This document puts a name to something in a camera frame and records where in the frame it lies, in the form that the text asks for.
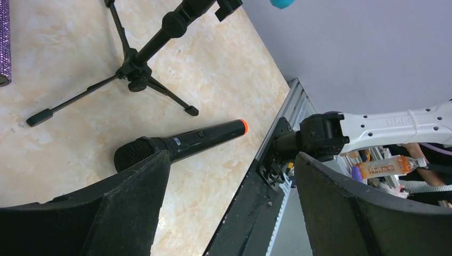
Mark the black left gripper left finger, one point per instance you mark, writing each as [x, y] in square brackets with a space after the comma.
[115, 216]

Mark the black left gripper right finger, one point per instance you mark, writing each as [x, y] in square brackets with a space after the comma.
[346, 217]

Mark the black tripod microphone stand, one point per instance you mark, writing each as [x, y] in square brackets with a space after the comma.
[134, 68]

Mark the purple glitter microphone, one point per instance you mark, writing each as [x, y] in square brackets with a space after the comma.
[6, 60]

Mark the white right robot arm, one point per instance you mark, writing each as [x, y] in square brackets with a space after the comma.
[323, 136]

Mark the orange drink bottle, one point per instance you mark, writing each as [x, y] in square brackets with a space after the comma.
[398, 165]

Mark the black orange-tipped microphone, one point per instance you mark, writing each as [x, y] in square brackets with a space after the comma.
[179, 146]

